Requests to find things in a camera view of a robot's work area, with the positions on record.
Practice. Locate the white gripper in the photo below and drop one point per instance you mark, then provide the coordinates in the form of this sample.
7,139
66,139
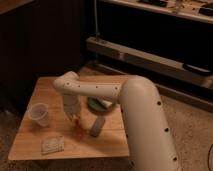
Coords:
72,106

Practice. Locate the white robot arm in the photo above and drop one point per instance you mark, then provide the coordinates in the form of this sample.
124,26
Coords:
150,142

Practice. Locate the white sponge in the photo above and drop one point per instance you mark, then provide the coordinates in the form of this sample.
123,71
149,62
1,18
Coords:
52,145

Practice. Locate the green plate with items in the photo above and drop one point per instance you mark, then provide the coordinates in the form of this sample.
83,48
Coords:
98,107

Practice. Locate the clear plastic cup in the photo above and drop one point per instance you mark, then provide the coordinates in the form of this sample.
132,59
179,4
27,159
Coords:
39,114

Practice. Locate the wooden folding table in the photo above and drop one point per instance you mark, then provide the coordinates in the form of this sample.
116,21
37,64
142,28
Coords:
27,143

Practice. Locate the metal pole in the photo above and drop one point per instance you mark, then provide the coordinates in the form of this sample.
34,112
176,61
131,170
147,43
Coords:
97,33

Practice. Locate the long grey bench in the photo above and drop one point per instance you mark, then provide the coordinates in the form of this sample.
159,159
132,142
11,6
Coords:
148,61

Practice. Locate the black object on bench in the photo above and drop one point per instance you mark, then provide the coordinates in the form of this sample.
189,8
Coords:
197,70

